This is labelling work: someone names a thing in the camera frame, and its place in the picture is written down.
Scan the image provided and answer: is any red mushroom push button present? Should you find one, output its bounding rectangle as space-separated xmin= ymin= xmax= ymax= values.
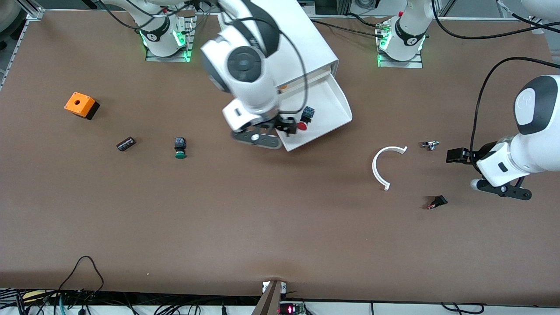
xmin=297 ymin=106 xmax=315 ymax=132

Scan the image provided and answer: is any white plastic drawer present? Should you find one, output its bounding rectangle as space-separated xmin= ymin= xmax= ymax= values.
xmin=278 ymin=74 xmax=353 ymax=152

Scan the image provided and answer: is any white drawer with orange dot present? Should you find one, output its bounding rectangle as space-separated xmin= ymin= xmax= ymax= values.
xmin=276 ymin=66 xmax=334 ymax=90

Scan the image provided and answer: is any white drawer cabinet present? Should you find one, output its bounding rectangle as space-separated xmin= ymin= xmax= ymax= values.
xmin=217 ymin=0 xmax=340 ymax=95

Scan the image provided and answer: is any white semicircular plastic clamp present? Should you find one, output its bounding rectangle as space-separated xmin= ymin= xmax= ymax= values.
xmin=372 ymin=146 xmax=408 ymax=191

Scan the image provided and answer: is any orange box with hole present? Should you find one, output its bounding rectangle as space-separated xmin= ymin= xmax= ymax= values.
xmin=64 ymin=92 xmax=101 ymax=121

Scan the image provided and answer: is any black right camera mount bracket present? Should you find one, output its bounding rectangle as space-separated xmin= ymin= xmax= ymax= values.
xmin=231 ymin=129 xmax=283 ymax=150

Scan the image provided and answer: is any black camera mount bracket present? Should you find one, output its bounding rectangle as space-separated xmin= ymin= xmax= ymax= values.
xmin=231 ymin=129 xmax=283 ymax=150
xmin=476 ymin=175 xmax=532 ymax=201

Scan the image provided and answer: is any black left camera mount bracket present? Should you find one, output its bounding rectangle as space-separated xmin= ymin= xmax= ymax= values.
xmin=476 ymin=175 xmax=532 ymax=201

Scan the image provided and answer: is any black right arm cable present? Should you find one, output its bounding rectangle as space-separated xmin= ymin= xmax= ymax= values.
xmin=221 ymin=17 xmax=309 ymax=119

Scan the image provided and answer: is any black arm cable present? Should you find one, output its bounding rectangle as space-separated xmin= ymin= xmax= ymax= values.
xmin=221 ymin=17 xmax=309 ymax=119
xmin=470 ymin=56 xmax=560 ymax=158

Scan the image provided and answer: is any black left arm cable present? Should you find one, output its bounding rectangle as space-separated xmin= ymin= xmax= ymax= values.
xmin=470 ymin=56 xmax=560 ymax=158

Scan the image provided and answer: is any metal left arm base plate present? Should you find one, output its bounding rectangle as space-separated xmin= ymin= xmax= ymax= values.
xmin=377 ymin=20 xmax=424 ymax=69

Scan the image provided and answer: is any thin black cable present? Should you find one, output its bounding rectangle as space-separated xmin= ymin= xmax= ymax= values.
xmin=308 ymin=13 xmax=381 ymax=38

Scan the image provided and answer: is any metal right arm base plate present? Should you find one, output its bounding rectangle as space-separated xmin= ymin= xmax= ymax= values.
xmin=146 ymin=11 xmax=195 ymax=63

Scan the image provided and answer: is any aluminium frame profile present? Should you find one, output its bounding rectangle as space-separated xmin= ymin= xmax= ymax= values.
xmin=528 ymin=15 xmax=546 ymax=35
xmin=0 ymin=0 xmax=44 ymax=90

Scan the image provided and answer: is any grey camera support post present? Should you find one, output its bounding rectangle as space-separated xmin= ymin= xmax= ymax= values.
xmin=252 ymin=280 xmax=287 ymax=315

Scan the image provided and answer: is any black looped cable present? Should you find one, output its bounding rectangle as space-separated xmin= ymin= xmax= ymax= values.
xmin=57 ymin=256 xmax=105 ymax=302

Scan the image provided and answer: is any tangled black cable bundle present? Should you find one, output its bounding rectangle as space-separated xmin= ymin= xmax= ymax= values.
xmin=0 ymin=288 xmax=263 ymax=315

